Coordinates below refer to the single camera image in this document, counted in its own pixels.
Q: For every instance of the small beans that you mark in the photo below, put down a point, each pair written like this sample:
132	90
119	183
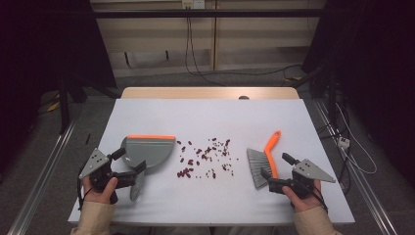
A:
186	173

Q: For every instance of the white wall socket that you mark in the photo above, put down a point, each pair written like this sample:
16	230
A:
193	4

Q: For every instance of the aluminium floor rail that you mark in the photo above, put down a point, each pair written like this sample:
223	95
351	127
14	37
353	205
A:
42	176
362	186

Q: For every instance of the black metal stand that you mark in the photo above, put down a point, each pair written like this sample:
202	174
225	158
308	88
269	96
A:
64	111

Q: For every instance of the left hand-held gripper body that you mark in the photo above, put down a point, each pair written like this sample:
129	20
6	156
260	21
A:
95	163

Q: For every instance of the person's left hand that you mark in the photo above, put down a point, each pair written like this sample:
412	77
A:
98	197

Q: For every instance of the dark curtain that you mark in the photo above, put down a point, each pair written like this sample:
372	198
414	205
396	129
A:
375	65
39	58

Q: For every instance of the person's right hand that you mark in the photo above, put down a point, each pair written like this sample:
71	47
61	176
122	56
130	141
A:
305	205

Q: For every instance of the dark round table grommet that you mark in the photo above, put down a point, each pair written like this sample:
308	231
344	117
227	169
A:
243	97

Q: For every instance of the grey dustpan with orange lip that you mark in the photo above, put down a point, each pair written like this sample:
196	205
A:
150	153

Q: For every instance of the small black floor object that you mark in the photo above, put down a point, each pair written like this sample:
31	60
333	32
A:
87	138

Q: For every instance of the wooden table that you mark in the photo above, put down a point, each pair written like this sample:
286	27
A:
195	93

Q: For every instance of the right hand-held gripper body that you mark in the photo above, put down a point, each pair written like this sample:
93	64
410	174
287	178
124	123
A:
311	172

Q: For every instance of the black horizontal bar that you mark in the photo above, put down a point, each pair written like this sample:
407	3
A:
208	13

